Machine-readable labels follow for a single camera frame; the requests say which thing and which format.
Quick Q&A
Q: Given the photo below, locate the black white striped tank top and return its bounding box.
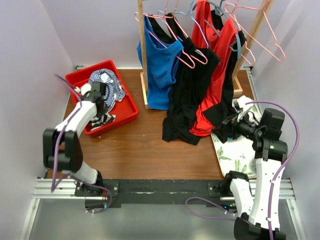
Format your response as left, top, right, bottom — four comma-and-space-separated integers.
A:
89, 94, 117, 131

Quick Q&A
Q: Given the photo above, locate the blue tank top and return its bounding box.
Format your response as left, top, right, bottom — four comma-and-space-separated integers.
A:
144, 16, 183, 111

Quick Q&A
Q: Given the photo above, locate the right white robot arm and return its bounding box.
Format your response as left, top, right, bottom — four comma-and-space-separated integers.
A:
222, 108, 288, 240

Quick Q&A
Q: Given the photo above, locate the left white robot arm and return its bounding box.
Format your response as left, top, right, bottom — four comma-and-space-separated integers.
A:
42, 82, 107, 196

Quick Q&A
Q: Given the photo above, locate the floral pattern tray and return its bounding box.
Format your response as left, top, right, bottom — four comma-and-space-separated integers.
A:
211, 104, 262, 179

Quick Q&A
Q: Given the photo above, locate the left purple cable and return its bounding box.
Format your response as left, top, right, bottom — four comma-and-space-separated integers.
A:
51, 73, 113, 214

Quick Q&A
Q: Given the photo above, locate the aluminium frame rail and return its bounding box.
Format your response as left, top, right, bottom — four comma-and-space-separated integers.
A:
18, 177, 307, 240

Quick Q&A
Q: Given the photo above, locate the blue white striped shirt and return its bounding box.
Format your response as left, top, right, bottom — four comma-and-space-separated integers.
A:
88, 68, 126, 113

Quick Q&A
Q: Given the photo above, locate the red plastic bin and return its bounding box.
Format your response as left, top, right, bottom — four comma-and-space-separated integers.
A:
65, 60, 139, 137

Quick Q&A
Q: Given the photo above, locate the grey blue hanger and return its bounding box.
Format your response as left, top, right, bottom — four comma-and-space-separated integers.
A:
203, 0, 245, 60

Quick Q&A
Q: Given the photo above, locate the pink wire hanger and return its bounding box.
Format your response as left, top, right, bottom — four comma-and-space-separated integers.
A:
142, 13, 196, 69
157, 0, 208, 65
224, 0, 286, 66

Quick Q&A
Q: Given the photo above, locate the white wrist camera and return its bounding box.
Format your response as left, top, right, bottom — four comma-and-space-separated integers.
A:
74, 83, 92, 96
232, 95, 254, 113

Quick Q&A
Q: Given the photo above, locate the wooden clothes rack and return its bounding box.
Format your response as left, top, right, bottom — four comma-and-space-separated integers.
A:
136, 0, 276, 110

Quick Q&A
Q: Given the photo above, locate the pink wire hanger left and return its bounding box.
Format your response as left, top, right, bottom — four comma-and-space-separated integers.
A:
142, 13, 196, 69

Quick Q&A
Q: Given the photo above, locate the light blue wire hanger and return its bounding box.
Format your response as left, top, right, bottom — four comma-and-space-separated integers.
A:
172, 0, 210, 51

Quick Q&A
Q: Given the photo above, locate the pink wire hanger middle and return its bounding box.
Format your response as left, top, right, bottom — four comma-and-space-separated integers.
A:
157, 0, 208, 65

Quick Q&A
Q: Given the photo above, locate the pink wire hanger far right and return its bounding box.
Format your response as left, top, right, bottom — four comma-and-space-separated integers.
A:
224, 0, 286, 66

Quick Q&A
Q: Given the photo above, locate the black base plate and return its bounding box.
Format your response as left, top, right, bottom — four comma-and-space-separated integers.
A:
74, 178, 252, 208

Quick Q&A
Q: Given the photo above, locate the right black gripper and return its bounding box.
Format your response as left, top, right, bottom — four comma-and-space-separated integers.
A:
211, 107, 264, 143

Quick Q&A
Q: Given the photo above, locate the black red tank top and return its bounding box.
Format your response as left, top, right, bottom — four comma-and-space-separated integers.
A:
202, 9, 248, 144

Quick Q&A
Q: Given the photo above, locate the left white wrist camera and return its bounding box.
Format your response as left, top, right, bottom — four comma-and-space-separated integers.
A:
74, 83, 92, 96

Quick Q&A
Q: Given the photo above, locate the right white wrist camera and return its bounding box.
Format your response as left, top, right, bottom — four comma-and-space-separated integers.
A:
232, 95, 254, 113

